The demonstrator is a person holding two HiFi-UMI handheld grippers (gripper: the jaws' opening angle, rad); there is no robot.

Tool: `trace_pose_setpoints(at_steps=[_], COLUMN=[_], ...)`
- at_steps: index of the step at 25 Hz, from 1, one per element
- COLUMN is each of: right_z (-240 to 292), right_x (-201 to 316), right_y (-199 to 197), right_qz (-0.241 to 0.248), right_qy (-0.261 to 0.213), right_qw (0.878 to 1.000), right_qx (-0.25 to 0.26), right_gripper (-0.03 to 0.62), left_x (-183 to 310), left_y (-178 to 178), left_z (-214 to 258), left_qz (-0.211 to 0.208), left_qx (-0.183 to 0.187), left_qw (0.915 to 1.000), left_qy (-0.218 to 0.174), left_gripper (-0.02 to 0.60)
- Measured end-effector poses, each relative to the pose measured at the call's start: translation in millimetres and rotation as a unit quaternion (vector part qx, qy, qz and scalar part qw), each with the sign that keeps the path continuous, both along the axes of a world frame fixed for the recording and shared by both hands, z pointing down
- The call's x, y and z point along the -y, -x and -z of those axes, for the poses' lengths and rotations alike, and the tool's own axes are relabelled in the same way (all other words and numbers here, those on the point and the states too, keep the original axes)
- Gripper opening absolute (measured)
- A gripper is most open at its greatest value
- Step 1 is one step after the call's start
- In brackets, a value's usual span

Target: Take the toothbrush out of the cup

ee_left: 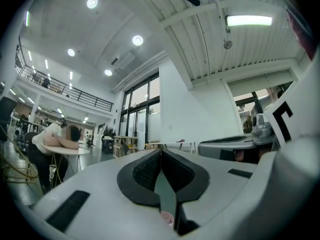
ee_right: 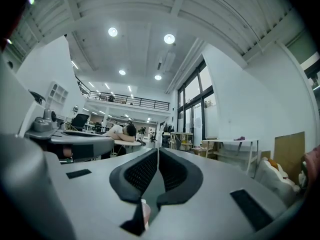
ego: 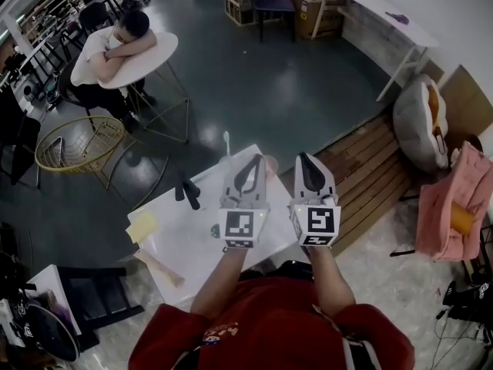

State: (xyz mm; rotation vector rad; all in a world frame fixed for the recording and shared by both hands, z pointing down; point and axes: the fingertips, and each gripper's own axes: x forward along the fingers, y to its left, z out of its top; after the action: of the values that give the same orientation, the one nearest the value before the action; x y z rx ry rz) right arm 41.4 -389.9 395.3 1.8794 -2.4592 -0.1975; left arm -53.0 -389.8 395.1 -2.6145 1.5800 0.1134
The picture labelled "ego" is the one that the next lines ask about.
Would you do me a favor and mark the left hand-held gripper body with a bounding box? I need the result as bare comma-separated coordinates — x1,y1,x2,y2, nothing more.
217,197,270,251

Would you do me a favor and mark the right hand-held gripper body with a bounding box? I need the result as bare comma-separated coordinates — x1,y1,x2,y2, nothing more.
288,194,342,249

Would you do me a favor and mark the pink cup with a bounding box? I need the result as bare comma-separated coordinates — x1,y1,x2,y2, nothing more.
263,155,279,179

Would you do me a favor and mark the person's right forearm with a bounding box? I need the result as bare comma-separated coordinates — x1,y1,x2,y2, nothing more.
310,244,356,318

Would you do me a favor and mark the person's left forearm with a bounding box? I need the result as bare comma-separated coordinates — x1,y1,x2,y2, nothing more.
190,247,247,319

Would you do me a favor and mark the wooden slat platform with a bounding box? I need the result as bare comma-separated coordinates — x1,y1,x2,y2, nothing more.
279,113,415,256

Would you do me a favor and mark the wooden stick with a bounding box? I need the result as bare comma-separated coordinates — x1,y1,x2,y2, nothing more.
133,249,186,288

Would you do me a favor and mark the yellow sponge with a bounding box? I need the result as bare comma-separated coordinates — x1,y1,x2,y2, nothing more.
126,212,159,244

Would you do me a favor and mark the grey round cushion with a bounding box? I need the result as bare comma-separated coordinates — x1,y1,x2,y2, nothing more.
392,73,450,173

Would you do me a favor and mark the person's red shirt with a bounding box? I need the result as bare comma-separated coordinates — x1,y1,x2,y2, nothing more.
128,277,415,370

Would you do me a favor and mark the pink covered chair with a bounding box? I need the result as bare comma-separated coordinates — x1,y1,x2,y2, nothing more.
391,140,493,261

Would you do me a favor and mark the orange cushion insert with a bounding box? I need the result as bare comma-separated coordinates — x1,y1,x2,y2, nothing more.
427,85,441,126

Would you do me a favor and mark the orange bolster cushion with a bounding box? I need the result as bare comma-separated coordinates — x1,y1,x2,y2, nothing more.
451,202,473,234

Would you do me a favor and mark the round white table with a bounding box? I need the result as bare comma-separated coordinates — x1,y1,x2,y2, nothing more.
98,32,192,144

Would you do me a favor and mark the black stand with white top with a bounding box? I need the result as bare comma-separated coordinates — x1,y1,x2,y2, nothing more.
26,264,146,352

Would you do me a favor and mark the black bag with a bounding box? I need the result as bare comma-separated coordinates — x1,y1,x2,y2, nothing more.
442,281,493,323

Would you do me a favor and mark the cardboard box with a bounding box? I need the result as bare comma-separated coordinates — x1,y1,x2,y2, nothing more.
283,0,344,40

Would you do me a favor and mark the dark blue chair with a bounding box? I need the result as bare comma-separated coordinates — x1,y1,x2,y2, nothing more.
246,0,297,44

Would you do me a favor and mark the long white table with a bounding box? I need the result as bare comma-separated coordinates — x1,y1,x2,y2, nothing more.
315,0,440,102

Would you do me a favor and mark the wooden crate shelf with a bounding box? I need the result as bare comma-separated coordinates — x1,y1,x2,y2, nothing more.
221,0,257,25

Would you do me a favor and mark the black office chair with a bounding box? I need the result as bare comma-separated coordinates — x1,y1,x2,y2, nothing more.
0,86,42,190

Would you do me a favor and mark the black round basin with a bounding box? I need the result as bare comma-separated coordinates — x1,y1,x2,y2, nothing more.
22,304,82,364

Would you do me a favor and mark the yellow wire chair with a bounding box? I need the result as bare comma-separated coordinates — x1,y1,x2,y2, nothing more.
34,116,170,204

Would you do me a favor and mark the black cable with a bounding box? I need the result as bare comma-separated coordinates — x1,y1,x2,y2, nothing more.
431,308,490,369

